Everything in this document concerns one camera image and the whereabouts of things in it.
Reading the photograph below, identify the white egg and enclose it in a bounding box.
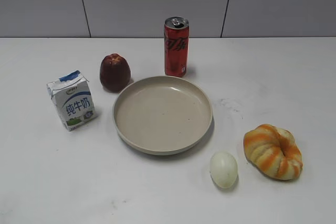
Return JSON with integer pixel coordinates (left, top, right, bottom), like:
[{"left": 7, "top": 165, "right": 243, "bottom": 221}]
[{"left": 209, "top": 151, "right": 238, "bottom": 189}]

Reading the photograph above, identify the beige round plate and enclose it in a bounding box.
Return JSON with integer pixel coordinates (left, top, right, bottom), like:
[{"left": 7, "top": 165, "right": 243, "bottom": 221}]
[{"left": 112, "top": 76, "right": 214, "bottom": 156}]

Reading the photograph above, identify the dark red canele cake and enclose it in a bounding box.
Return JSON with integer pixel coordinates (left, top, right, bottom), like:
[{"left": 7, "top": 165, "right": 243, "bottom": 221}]
[{"left": 100, "top": 53, "right": 131, "bottom": 92}]

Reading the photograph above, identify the red soda can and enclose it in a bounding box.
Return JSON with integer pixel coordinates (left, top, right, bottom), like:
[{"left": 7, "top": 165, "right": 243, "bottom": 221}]
[{"left": 164, "top": 16, "right": 189, "bottom": 77}]

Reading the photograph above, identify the white blue milk carton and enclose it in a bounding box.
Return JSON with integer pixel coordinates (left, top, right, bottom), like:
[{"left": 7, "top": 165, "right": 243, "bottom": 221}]
[{"left": 47, "top": 70, "right": 97, "bottom": 131}]

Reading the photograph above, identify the orange striped bread ring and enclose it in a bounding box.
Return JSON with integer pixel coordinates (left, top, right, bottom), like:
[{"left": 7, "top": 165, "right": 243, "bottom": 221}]
[{"left": 243, "top": 123, "right": 303, "bottom": 182}]

